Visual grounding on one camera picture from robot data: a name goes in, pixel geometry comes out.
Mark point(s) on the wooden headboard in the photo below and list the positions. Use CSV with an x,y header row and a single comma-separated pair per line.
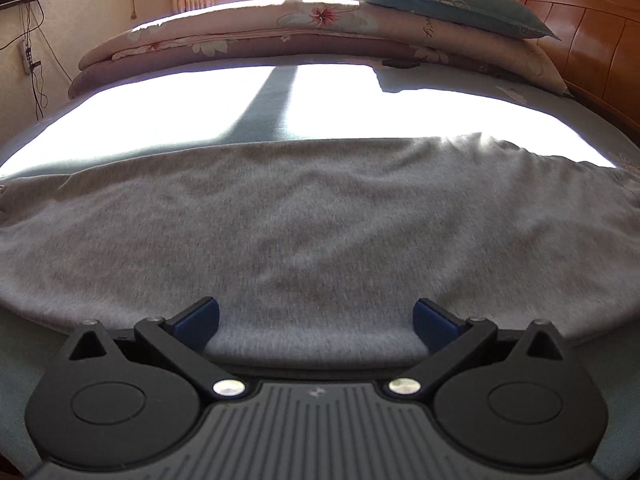
x,y
600,35

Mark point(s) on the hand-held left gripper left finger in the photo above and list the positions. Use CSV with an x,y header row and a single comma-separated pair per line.
x,y
200,320

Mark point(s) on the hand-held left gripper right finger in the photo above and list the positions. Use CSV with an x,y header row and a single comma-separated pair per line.
x,y
434,325

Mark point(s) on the pink floral folded quilt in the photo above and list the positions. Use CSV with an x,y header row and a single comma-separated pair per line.
x,y
225,35

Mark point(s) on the white wall power strip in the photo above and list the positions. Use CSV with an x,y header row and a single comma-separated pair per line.
x,y
27,55

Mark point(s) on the blue floral pillow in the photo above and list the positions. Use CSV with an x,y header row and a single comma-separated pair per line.
x,y
450,0

